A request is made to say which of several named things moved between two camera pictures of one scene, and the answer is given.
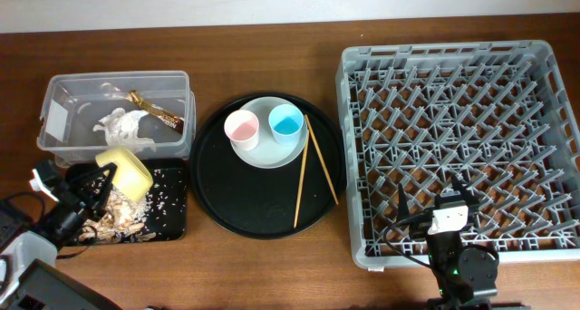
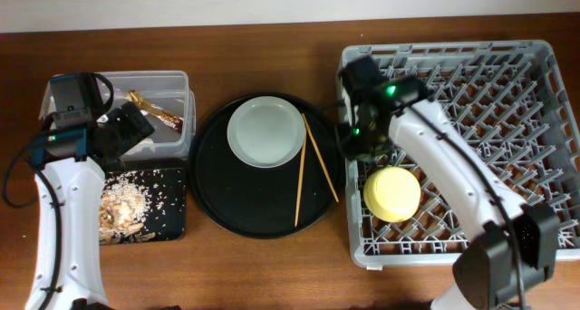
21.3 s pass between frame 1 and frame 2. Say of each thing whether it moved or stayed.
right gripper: moved
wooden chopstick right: stayed
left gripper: moved
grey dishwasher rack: stayed
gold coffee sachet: stayed
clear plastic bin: stayed
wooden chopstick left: stayed
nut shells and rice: stayed
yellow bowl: moved
